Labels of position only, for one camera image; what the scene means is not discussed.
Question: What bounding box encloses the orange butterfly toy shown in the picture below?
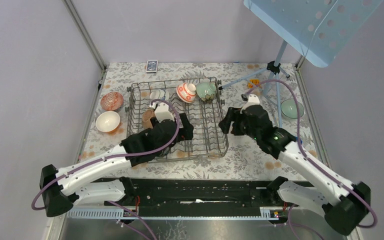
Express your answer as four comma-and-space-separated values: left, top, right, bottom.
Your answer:
247, 78, 260, 89

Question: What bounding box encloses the blue white zigzag bowl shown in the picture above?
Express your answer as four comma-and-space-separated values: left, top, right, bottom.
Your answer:
100, 92, 124, 111

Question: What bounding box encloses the green dotted white bowl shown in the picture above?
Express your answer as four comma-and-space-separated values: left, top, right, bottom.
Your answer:
280, 99, 305, 119

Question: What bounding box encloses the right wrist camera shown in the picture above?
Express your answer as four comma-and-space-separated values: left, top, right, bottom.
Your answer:
240, 94, 261, 112

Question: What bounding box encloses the blue music stand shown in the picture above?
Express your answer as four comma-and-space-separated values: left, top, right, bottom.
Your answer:
218, 0, 384, 128

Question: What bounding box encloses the brown floral bowl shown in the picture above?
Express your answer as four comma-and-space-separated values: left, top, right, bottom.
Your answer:
141, 108, 155, 130

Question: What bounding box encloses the grey wire dish rack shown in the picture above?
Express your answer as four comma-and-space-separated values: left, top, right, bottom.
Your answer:
125, 77, 229, 162

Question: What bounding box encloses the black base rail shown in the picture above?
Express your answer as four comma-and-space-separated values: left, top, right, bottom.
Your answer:
117, 177, 291, 218

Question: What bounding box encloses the orange bowl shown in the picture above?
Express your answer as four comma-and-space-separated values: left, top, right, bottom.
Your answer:
95, 111, 121, 133

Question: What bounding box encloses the purple cable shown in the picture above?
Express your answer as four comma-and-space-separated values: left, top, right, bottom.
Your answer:
241, 79, 378, 229
30, 98, 182, 212

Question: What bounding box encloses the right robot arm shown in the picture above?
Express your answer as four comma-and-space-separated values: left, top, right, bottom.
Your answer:
218, 104, 373, 236

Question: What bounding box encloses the pale green bowl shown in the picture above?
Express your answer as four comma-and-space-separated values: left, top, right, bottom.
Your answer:
196, 82, 217, 103

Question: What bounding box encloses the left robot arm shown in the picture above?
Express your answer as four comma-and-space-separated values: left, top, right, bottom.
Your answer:
38, 113, 194, 217

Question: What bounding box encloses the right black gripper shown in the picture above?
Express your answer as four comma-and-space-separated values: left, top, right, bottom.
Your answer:
217, 106, 260, 141

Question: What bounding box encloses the playing card box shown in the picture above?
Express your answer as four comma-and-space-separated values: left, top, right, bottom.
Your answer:
145, 60, 159, 74

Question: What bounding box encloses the white blue floral bowl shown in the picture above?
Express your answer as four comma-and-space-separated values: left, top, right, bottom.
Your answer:
149, 89, 170, 101

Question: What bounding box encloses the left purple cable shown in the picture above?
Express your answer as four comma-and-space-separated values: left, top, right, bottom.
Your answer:
30, 98, 182, 212

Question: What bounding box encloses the red white bowl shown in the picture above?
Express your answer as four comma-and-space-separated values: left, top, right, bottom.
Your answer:
176, 82, 197, 104

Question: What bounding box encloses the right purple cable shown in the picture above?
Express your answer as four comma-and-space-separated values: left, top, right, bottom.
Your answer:
241, 79, 378, 229

